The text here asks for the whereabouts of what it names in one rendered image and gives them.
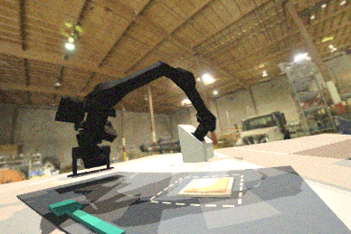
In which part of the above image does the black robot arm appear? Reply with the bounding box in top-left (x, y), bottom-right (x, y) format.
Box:
top-left (55, 61), bottom-right (216, 142)

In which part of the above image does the teal t-shaped flat bar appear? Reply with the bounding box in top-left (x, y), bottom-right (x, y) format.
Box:
top-left (48, 199), bottom-right (126, 234)

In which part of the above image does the cream square tile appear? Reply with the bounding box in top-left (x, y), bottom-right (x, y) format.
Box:
top-left (178, 178), bottom-right (234, 198)

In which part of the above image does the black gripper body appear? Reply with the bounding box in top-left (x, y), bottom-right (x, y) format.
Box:
top-left (74, 120), bottom-right (108, 170)

